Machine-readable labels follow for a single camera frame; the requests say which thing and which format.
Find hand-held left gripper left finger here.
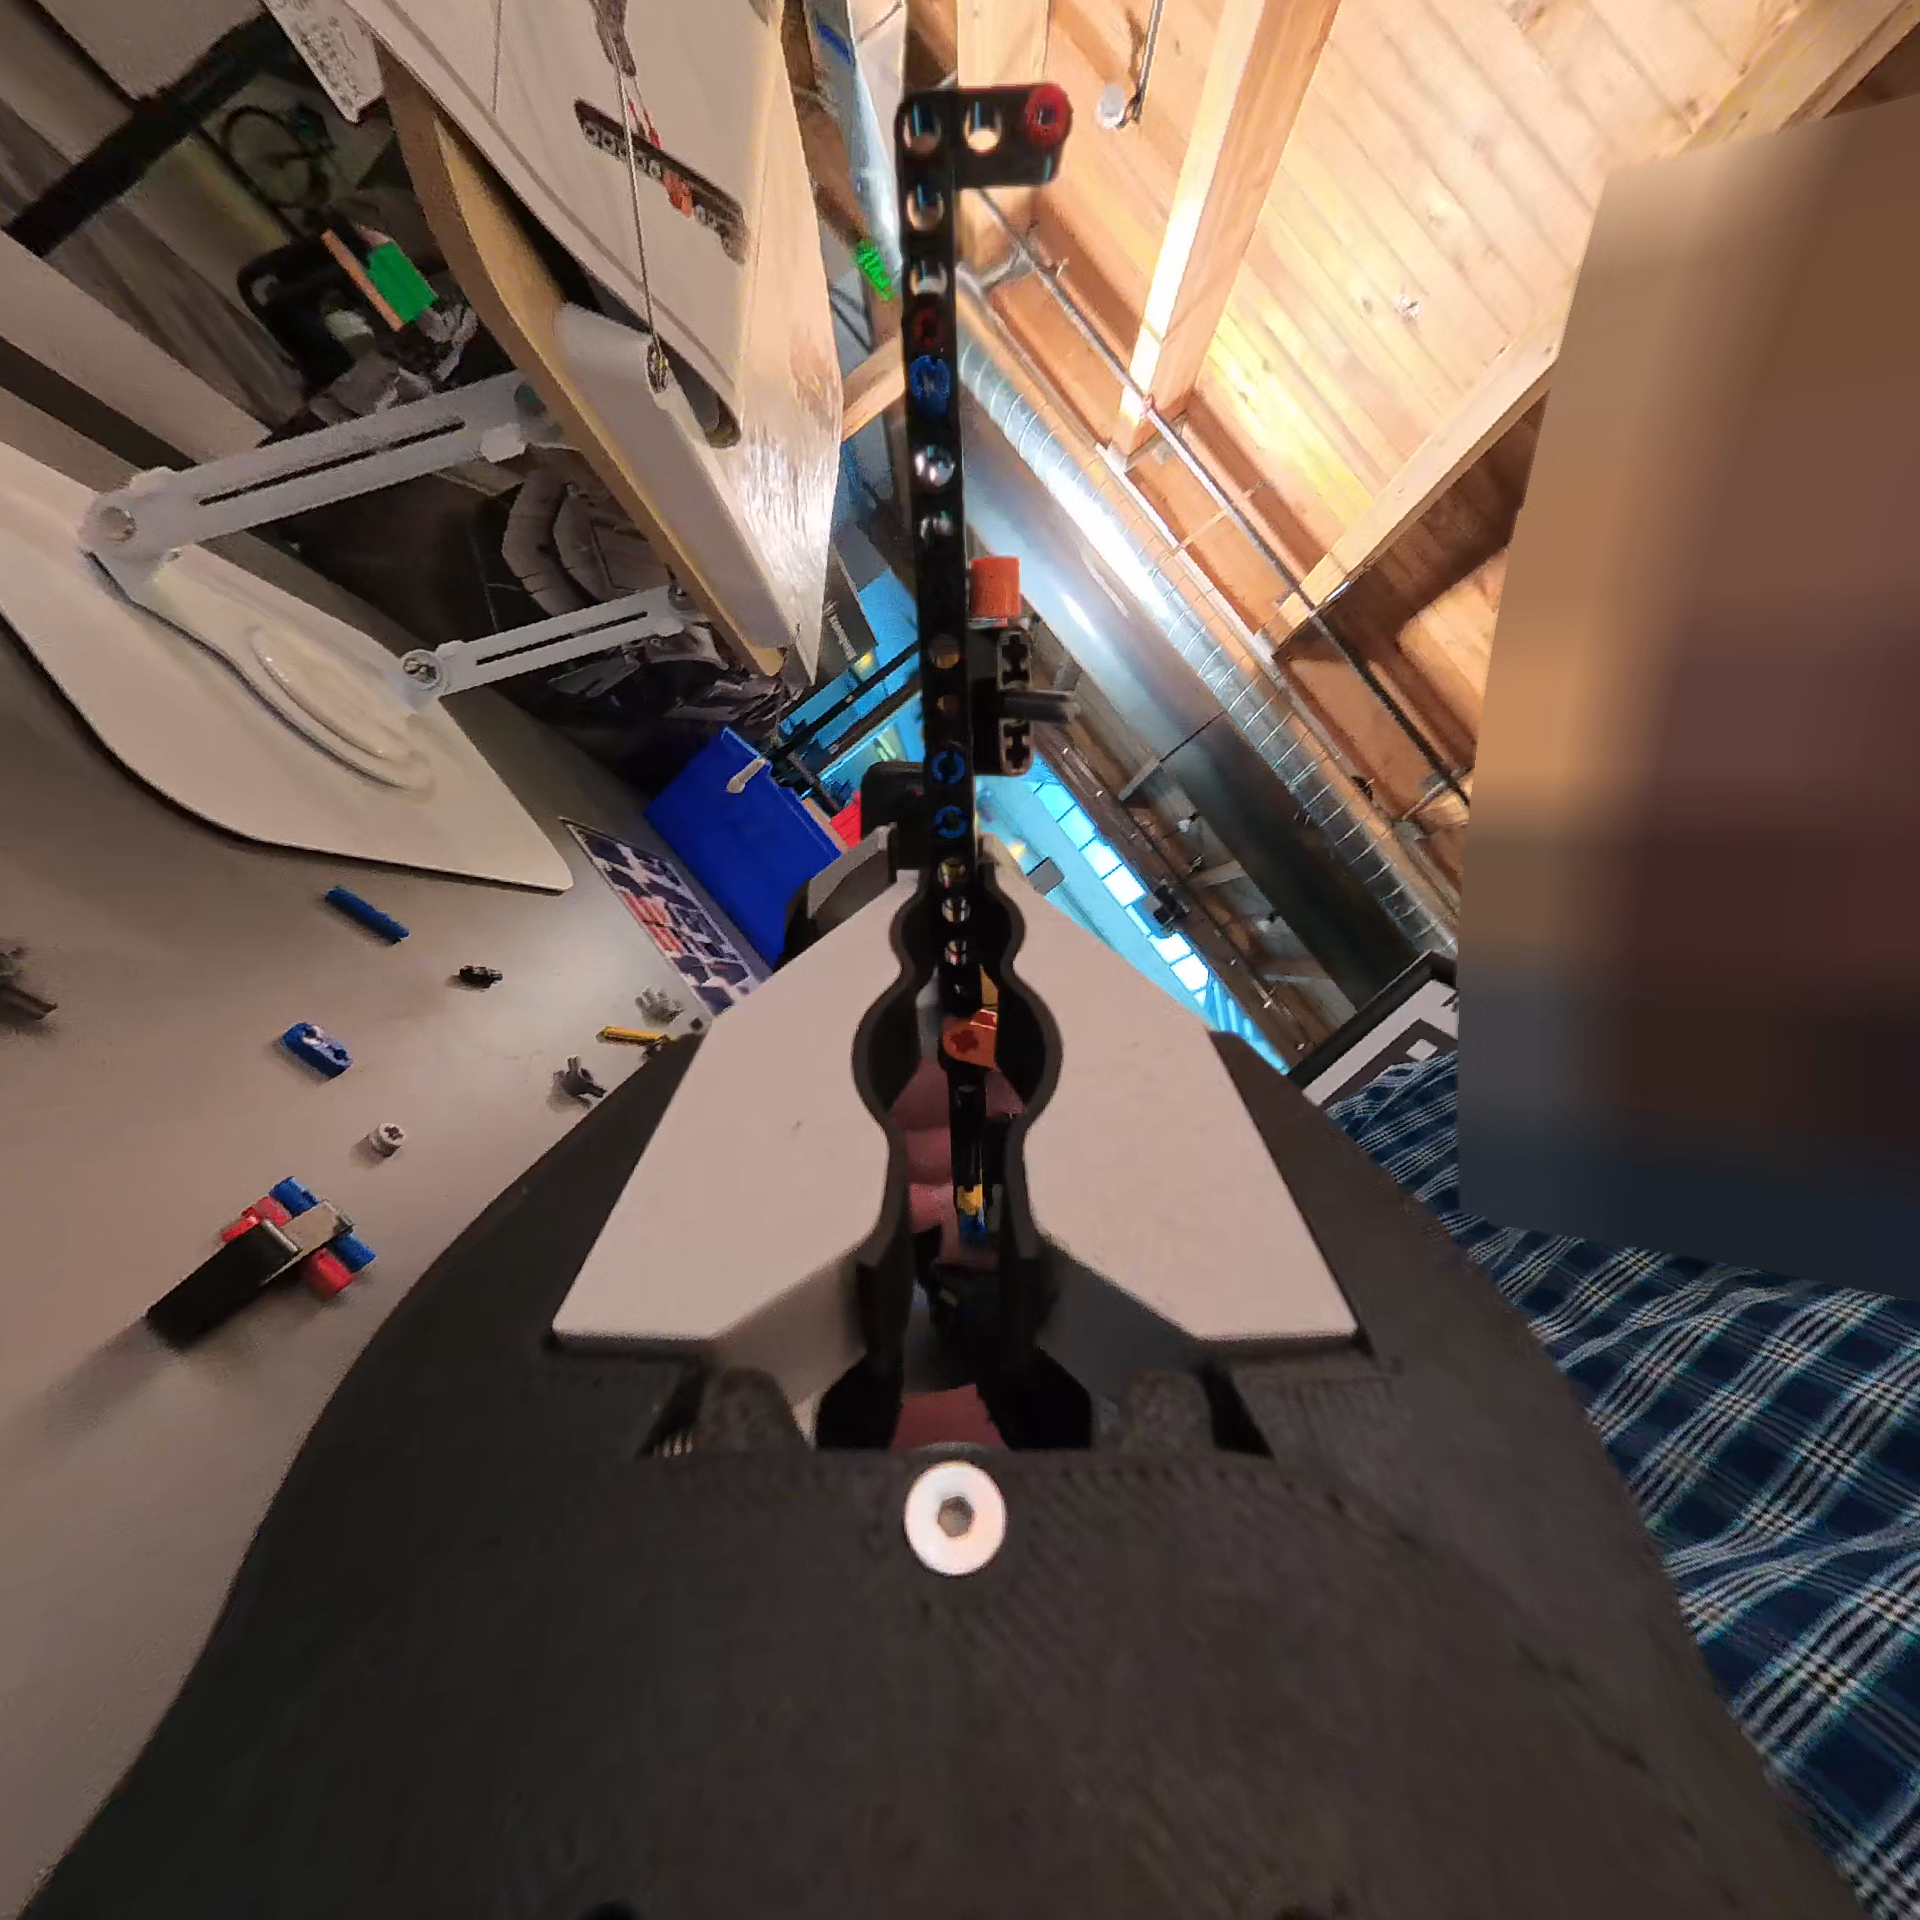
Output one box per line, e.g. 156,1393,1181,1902
551,882,917,1413

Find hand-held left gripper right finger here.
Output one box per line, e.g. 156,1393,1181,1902
997,877,1362,1413

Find black lego chassis assembly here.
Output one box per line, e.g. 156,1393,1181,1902
895,82,1086,1308

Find black lego beam with pins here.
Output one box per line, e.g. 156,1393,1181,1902
144,1178,380,1347

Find lego instruction booklet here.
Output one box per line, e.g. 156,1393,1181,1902
344,0,846,683

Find person's right hand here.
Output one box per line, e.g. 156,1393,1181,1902
886,1049,976,1202

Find blue storage bin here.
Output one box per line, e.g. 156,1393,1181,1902
645,726,846,965

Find sticker sheet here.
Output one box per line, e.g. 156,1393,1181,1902
560,816,770,1024

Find black framed marker sign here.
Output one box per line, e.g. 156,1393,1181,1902
1286,961,1460,1114

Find person's plaid shirt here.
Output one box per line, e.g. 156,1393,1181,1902
1328,1049,1920,1920

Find white book stand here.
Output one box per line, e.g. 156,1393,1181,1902
0,0,846,897

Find silver ventilation duct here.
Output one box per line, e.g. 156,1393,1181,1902
958,337,1460,965

